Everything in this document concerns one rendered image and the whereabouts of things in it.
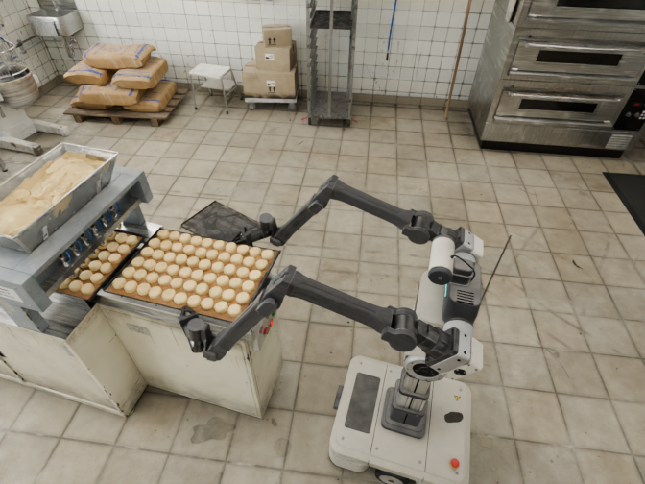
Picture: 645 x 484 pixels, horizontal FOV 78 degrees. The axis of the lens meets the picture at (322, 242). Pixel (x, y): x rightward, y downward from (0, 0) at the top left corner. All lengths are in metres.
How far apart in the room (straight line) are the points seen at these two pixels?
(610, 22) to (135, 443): 4.54
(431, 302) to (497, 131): 3.38
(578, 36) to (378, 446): 3.67
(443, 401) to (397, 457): 0.37
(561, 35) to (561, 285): 2.17
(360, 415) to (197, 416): 0.92
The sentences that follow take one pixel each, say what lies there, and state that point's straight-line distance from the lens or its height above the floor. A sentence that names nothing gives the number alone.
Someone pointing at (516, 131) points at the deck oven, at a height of 0.25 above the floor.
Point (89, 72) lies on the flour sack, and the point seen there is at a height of 0.53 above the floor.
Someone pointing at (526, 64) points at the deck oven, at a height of 0.91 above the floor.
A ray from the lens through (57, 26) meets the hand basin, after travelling 6.00.
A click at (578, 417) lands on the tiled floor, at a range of 2.82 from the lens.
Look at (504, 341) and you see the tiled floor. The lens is 2.90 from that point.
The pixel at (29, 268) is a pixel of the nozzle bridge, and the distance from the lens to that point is 1.75.
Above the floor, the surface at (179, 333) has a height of 0.77.
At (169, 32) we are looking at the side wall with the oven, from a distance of 5.71.
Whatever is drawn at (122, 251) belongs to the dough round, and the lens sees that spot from 2.05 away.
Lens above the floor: 2.24
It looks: 44 degrees down
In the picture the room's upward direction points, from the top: 1 degrees clockwise
